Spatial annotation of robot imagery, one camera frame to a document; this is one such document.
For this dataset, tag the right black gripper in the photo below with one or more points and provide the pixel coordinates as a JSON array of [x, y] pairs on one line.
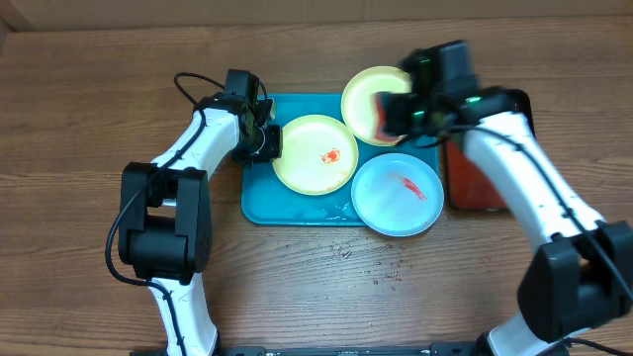
[[394, 115]]

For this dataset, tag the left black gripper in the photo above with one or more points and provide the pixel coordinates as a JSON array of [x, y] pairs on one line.
[[274, 150]]

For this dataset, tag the red wet sponge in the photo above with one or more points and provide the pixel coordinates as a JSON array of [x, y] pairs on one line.
[[381, 101]]

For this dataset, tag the yellow plate with ketchup spot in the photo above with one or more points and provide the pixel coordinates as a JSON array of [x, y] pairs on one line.
[[319, 155]]

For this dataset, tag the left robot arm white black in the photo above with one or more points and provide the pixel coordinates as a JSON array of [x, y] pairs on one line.
[[161, 237]]

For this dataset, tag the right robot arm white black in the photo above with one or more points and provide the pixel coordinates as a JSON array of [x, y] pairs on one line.
[[580, 276]]

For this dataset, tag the red black lacquer tray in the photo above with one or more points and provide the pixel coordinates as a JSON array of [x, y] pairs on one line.
[[467, 187]]

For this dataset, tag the light blue plate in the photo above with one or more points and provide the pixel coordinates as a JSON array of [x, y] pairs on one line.
[[397, 195]]

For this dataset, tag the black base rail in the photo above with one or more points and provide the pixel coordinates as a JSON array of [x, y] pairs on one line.
[[435, 349]]

